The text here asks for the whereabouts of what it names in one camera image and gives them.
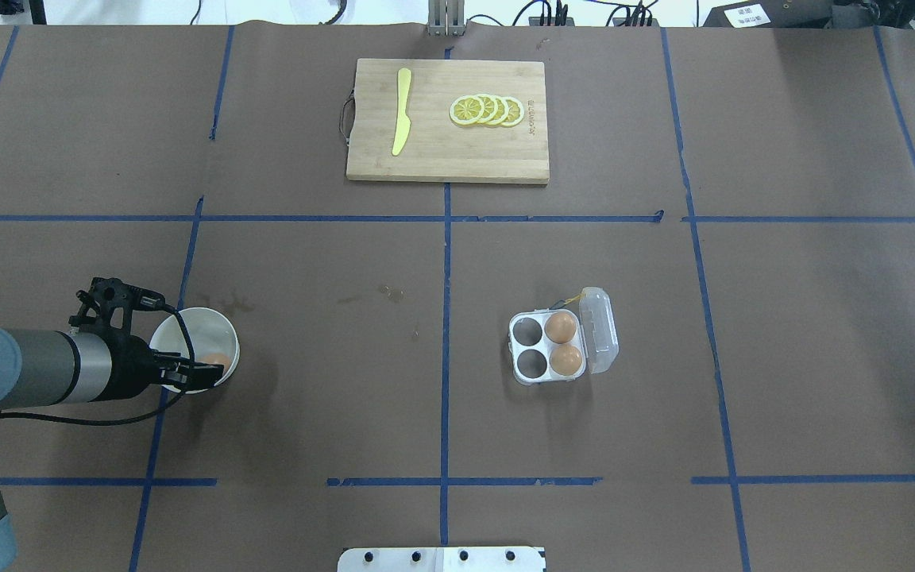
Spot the brown egg from bowl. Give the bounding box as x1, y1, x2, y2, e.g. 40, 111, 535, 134
199, 354, 233, 377

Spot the brown egg in box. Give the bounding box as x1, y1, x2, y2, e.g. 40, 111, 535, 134
544, 309, 578, 344
549, 343, 585, 379

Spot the brown egg in box rear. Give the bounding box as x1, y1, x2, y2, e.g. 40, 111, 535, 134
544, 309, 578, 344

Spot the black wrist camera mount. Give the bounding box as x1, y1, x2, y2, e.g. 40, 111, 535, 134
68, 276, 168, 337

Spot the bamboo cutting board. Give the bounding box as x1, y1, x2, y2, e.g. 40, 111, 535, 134
346, 58, 550, 185

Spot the brown egg in box front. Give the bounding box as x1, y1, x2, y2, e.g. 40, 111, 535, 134
549, 343, 585, 379

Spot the white bowl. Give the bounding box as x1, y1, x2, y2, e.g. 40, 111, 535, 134
149, 307, 240, 387

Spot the lemon slice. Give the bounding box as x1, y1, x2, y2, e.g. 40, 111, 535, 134
475, 93, 499, 126
448, 95, 487, 126
499, 97, 524, 127
485, 95, 509, 126

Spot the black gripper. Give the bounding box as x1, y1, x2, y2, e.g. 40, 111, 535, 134
104, 334, 225, 401

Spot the clear plastic egg box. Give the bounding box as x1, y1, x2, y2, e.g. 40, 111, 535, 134
508, 287, 620, 386

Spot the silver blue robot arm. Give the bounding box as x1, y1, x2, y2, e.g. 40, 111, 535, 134
0, 327, 226, 571

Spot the yellow plastic knife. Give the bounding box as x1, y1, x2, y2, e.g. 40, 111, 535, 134
391, 68, 411, 157

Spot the aluminium frame post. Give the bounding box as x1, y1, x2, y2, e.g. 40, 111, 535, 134
427, 0, 467, 37

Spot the yellow green rubber band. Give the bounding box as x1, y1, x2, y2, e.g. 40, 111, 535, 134
549, 291, 584, 311

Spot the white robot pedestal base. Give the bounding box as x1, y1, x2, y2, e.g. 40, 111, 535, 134
337, 546, 547, 571

